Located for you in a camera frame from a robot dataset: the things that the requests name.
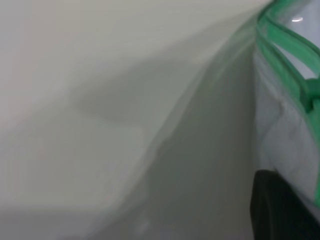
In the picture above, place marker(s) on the green zipper slider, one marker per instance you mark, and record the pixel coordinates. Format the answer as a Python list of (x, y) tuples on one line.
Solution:
[(312, 92)]

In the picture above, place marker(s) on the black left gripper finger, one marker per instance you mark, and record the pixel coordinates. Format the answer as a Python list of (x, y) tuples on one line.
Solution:
[(275, 212)]

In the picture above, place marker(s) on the transparent zipper bag green edge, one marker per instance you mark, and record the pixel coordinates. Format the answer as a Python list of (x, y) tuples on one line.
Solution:
[(277, 42)]

